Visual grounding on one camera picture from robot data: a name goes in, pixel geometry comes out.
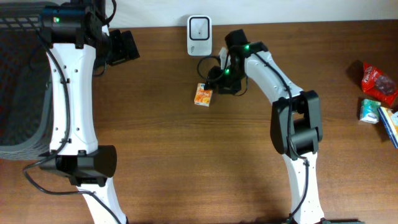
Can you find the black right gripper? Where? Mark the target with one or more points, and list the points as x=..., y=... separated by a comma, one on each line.
x=216, y=78

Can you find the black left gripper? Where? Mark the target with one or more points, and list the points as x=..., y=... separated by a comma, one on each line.
x=126, y=46

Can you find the orange tissue pack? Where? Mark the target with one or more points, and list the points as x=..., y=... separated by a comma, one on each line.
x=202, y=96

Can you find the green tissue pack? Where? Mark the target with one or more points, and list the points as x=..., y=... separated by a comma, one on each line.
x=369, y=111

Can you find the red Hacks candy bag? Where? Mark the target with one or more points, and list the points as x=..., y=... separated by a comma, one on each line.
x=378, y=85

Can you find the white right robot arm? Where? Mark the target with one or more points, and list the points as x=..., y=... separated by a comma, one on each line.
x=296, y=124

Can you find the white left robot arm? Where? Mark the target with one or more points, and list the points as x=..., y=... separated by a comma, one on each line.
x=77, y=41

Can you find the white barcode scanner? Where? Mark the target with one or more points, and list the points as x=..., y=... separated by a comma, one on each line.
x=199, y=35

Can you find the dark grey plastic basket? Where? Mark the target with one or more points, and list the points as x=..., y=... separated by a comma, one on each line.
x=26, y=89

